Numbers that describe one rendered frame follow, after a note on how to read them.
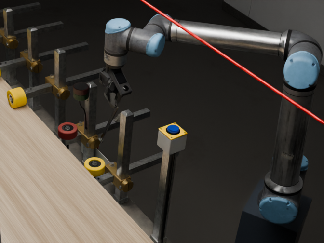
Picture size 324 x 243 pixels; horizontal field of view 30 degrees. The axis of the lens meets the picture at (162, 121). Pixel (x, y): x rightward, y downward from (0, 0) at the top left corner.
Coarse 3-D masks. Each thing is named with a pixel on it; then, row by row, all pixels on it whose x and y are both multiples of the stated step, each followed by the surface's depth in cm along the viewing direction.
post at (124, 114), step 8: (128, 112) 220; (120, 120) 223; (128, 120) 221; (120, 128) 225; (128, 128) 223; (120, 136) 227; (128, 136) 226; (120, 144) 229; (128, 144) 228; (120, 152) 231; (128, 152) 231; (120, 160) 232; (128, 160) 233; (120, 168) 234; (128, 168) 236; (120, 176) 236; (120, 192) 240
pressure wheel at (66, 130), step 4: (60, 124) 249; (64, 124) 249; (68, 124) 250; (72, 124) 250; (60, 128) 247; (64, 128) 248; (68, 128) 247; (72, 128) 248; (76, 128) 248; (60, 132) 245; (64, 132) 245; (68, 132) 245; (72, 132) 245; (76, 132) 247; (60, 136) 246; (64, 136) 245; (68, 136) 245; (72, 136) 246; (68, 148) 254
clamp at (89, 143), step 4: (76, 124) 256; (80, 128) 254; (80, 132) 253; (84, 136) 250; (92, 136) 250; (96, 136) 251; (80, 140) 255; (84, 140) 251; (88, 140) 249; (92, 140) 249; (96, 140) 250; (84, 144) 252; (88, 144) 249; (92, 144) 249; (96, 144) 251; (92, 148) 250
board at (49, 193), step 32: (0, 96) 262; (0, 128) 244; (32, 128) 246; (0, 160) 228; (32, 160) 230; (64, 160) 232; (0, 192) 214; (32, 192) 215; (64, 192) 217; (96, 192) 219; (0, 224) 201; (32, 224) 203; (64, 224) 204; (96, 224) 206; (128, 224) 207
